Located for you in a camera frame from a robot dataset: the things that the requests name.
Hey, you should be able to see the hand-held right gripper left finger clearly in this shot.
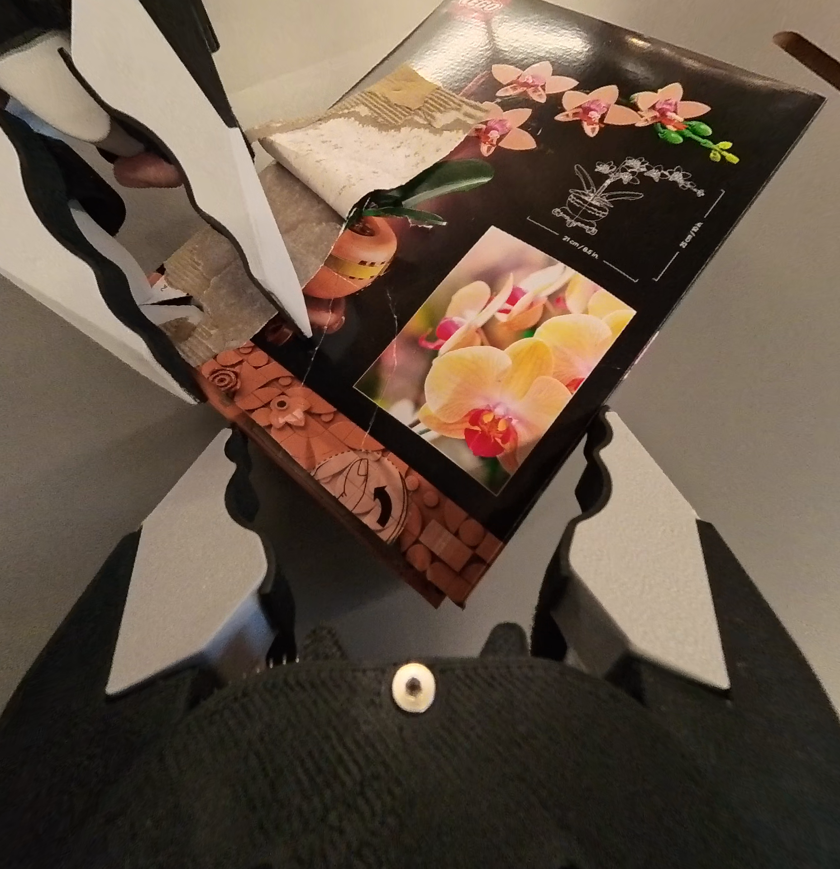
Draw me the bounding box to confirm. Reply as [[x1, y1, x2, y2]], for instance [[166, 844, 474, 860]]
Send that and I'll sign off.
[[106, 428, 299, 697]]

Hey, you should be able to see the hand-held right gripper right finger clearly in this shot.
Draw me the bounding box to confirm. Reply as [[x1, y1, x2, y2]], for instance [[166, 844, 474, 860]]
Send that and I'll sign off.
[[532, 406, 732, 693]]

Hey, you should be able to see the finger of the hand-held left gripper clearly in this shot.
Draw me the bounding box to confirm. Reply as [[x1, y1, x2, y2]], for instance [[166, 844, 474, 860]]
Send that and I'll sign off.
[[0, 88, 205, 407], [57, 0, 314, 339]]

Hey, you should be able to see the black orchid lego box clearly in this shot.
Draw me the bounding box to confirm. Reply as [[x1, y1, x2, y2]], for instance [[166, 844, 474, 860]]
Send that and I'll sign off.
[[140, 0, 828, 610]]

